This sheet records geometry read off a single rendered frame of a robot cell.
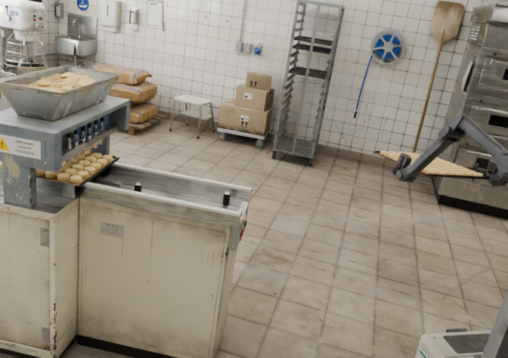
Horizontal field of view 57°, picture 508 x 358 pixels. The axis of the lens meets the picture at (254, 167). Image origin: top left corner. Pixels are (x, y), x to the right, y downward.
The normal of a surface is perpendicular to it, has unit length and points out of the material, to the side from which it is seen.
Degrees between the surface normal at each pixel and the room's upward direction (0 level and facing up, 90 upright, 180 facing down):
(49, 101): 110
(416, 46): 90
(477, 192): 91
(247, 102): 93
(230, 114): 88
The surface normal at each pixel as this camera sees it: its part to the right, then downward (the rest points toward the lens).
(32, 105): -0.19, 0.61
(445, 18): -0.22, 0.14
